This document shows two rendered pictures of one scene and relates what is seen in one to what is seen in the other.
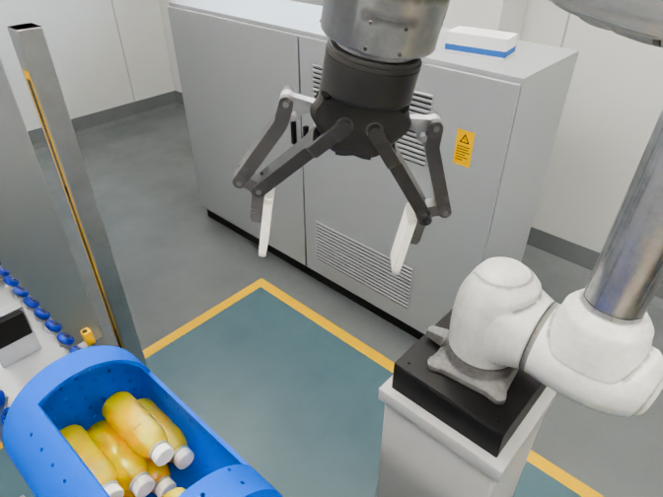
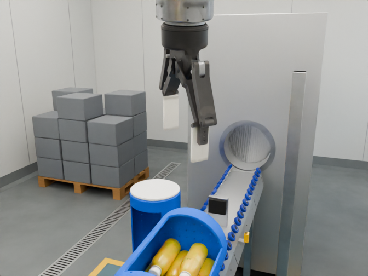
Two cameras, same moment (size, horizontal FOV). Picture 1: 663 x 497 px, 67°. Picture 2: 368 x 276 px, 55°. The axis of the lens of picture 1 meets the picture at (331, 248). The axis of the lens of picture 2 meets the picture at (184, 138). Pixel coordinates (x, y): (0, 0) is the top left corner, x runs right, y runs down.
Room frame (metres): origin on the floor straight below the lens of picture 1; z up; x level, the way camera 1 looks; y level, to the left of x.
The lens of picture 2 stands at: (0.18, -0.57, 1.84)
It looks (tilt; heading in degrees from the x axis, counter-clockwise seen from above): 16 degrees down; 68
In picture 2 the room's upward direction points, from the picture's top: straight up
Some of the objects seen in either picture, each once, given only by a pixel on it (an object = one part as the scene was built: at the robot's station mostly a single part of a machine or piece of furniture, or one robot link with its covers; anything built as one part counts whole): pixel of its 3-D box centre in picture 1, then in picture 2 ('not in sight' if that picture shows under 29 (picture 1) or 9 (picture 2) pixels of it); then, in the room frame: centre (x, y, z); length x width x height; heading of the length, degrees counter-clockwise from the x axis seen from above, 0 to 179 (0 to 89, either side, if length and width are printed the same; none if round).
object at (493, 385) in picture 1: (472, 348); not in sight; (0.81, -0.32, 1.11); 0.22 x 0.18 x 0.06; 54
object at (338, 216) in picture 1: (333, 159); not in sight; (2.62, -0.01, 0.72); 2.15 x 0.54 x 1.45; 48
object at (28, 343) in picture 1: (12, 336); (217, 211); (0.95, 0.84, 1.00); 0.10 x 0.04 x 0.15; 138
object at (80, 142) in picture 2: not in sight; (92, 138); (0.76, 3.93, 0.59); 1.20 x 0.80 x 1.19; 138
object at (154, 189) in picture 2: not in sight; (155, 189); (0.73, 1.17, 1.03); 0.28 x 0.28 x 0.01
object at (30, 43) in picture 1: (112, 294); (285, 234); (1.30, 0.74, 0.85); 0.06 x 0.06 x 1.70; 48
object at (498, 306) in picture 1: (497, 310); not in sight; (0.79, -0.35, 1.25); 0.18 x 0.16 x 0.22; 48
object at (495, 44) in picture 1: (480, 42); not in sight; (2.06, -0.58, 1.48); 0.24 x 0.12 x 0.08; 56
